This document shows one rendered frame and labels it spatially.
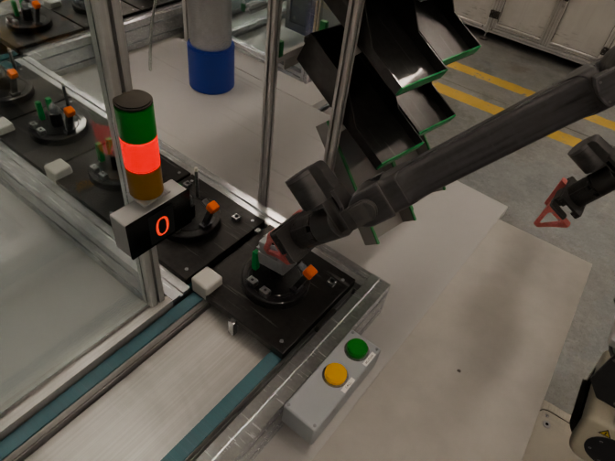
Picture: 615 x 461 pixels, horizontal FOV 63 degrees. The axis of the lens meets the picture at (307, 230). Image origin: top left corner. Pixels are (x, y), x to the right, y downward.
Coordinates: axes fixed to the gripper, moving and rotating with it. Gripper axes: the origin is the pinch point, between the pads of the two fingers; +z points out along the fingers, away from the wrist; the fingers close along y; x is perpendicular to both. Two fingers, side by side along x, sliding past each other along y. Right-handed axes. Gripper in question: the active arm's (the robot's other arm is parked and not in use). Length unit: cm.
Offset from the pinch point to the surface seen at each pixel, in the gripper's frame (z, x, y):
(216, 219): 19.2, -8.9, -2.9
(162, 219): -5.0, -15.0, 18.8
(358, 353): -6.8, 24.6, 2.4
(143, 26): 87, -80, -60
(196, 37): 54, -58, -53
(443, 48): -25, -14, -41
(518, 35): 116, 10, -402
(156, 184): -10.4, -19.7, 18.8
